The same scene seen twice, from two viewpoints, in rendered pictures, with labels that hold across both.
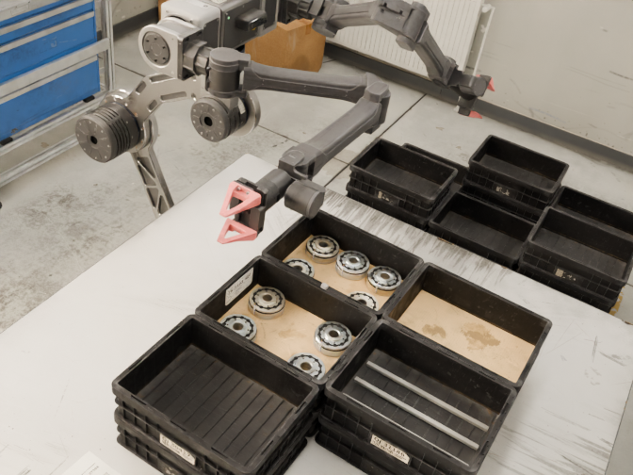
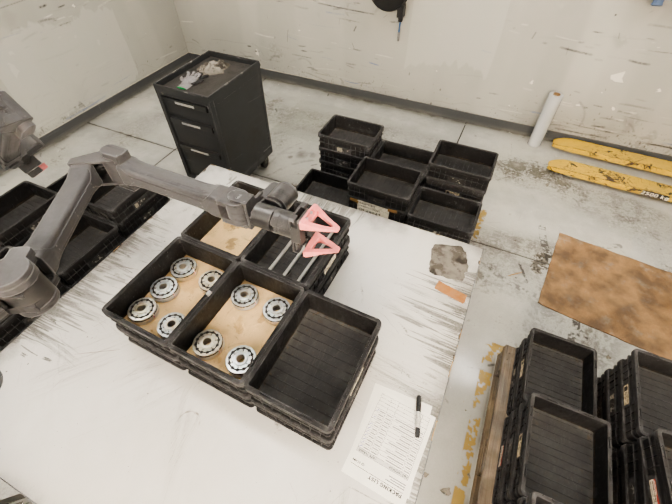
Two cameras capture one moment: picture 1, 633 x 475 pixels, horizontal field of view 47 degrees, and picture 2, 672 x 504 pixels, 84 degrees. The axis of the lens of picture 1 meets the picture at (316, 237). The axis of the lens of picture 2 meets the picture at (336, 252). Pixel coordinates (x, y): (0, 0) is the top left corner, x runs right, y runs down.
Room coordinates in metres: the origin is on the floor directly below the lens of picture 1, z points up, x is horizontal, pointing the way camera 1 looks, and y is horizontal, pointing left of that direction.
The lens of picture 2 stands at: (1.02, 0.70, 2.04)
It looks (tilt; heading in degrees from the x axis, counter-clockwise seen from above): 49 degrees down; 270
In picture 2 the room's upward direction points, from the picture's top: straight up
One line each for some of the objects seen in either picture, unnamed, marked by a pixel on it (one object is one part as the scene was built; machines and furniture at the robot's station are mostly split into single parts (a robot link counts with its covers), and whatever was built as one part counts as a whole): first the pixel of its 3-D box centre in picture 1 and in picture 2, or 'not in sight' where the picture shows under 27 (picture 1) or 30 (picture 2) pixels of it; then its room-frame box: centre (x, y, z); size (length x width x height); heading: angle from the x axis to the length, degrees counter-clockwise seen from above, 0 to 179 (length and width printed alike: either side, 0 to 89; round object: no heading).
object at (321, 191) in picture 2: not in sight; (327, 199); (1.10, -1.31, 0.26); 0.40 x 0.30 x 0.23; 156
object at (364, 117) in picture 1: (337, 136); (176, 186); (1.42, -0.01, 1.45); 0.43 x 0.06 x 0.11; 155
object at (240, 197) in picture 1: (236, 209); (319, 228); (1.06, 0.15, 1.48); 0.09 x 0.07 x 0.07; 156
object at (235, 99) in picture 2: not in sight; (223, 130); (1.93, -1.91, 0.45); 0.60 x 0.45 x 0.90; 66
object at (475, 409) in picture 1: (417, 404); (299, 248); (1.18, -0.32, 0.87); 0.40 x 0.30 x 0.11; 64
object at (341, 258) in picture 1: (352, 261); (163, 287); (1.69, -0.12, 0.86); 0.10 x 0.10 x 0.01
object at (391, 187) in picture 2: not in sight; (382, 203); (0.73, -1.15, 0.37); 0.40 x 0.30 x 0.45; 156
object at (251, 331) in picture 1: (237, 328); (240, 359); (1.34, 0.17, 0.86); 0.10 x 0.10 x 0.01
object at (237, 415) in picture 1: (216, 402); (317, 360); (1.09, 0.17, 0.87); 0.40 x 0.30 x 0.11; 64
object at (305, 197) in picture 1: (299, 188); (264, 203); (1.19, 0.05, 1.45); 0.12 x 0.11 x 0.09; 156
